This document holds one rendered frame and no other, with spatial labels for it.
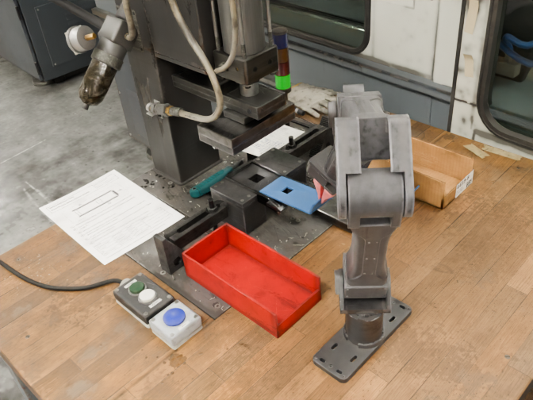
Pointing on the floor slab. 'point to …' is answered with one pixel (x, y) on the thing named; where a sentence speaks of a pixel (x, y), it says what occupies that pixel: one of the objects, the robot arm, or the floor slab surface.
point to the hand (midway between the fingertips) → (324, 198)
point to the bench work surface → (89, 367)
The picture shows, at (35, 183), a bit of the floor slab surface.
